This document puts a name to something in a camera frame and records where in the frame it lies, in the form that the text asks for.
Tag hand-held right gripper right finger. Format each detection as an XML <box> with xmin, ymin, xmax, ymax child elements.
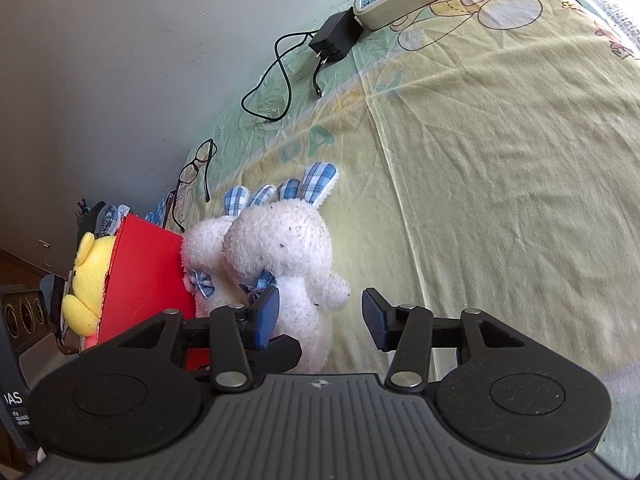
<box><xmin>361</xmin><ymin>287</ymin><xmax>523</xmax><ymax>395</ymax></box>

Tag black frame glasses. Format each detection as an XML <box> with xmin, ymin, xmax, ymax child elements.
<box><xmin>170</xmin><ymin>138</ymin><xmax>218</xmax><ymax>233</ymax></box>

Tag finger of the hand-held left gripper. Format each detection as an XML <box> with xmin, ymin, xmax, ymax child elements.
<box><xmin>252</xmin><ymin>335</ymin><xmax>302</xmax><ymax>375</ymax></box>

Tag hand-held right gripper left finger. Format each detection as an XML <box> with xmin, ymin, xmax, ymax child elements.
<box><xmin>117</xmin><ymin>286</ymin><xmax>282</xmax><ymax>395</ymax></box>

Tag black charger cable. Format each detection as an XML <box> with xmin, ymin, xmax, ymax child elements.
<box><xmin>241</xmin><ymin>31</ymin><xmax>324</xmax><ymax>123</ymax></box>

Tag pale cartoon print bed sheet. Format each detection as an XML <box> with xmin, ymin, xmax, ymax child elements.
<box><xmin>145</xmin><ymin>0</ymin><xmax>640</xmax><ymax>461</ymax></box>

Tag black charger adapter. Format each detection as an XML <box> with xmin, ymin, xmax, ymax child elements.
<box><xmin>308</xmin><ymin>10</ymin><xmax>365</xmax><ymax>67</ymax></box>

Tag yellow tiger plush toy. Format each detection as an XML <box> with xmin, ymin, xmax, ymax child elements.
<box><xmin>61</xmin><ymin>232</ymin><xmax>118</xmax><ymax>351</ymax></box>

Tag blue floral cloth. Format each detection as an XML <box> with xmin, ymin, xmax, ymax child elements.
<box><xmin>145</xmin><ymin>195</ymin><xmax>173</xmax><ymax>226</ymax></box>

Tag pile of folded clothes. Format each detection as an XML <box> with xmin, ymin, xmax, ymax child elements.
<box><xmin>75</xmin><ymin>200</ymin><xmax>131</xmax><ymax>238</ymax></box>

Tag red cardboard box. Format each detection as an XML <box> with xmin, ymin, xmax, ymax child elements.
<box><xmin>95</xmin><ymin>212</ymin><xmax>211</xmax><ymax>371</ymax></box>

